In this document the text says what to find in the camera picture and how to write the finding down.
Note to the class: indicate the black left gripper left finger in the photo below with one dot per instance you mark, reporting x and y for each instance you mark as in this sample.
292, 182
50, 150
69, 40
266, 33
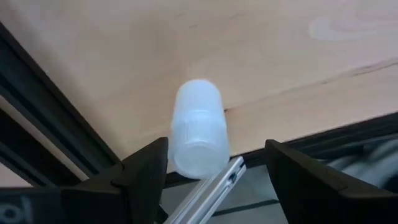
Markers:
136, 186

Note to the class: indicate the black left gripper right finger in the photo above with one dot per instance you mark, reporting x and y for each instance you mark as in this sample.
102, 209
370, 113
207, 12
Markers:
311, 199

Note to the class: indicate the white plastic pill bottle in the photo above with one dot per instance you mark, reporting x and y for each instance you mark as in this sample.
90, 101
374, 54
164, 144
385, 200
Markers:
199, 133

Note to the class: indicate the silver aluminium bracket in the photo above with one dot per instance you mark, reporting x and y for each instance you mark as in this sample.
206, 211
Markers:
211, 193

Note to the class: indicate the black aluminium table frame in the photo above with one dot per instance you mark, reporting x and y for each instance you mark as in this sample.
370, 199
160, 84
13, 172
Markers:
46, 105

